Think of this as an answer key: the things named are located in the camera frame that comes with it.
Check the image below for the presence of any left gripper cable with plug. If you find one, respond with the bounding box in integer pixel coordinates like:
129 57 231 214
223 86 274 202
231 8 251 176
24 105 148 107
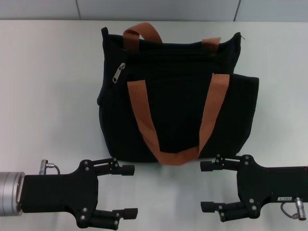
39 158 61 175

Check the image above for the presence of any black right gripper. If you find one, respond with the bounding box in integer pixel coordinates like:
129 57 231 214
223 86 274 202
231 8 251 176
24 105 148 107
200 154 308 222

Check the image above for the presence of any black food bag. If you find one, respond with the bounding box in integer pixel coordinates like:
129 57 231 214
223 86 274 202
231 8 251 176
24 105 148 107
97 22 260 167

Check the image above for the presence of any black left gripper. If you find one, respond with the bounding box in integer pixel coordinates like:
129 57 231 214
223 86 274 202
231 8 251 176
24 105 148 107
20 157 139 229

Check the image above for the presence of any silver zipper pull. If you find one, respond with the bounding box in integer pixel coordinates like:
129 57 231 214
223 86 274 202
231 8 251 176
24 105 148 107
112 62 126 84

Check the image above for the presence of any gripper cable with plug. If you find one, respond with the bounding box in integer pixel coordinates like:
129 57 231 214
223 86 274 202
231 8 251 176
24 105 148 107
280 196 308 219
39 158 61 175

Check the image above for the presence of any right gripper cable with plug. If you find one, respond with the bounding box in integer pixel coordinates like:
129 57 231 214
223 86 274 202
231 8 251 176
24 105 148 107
280 196 308 219

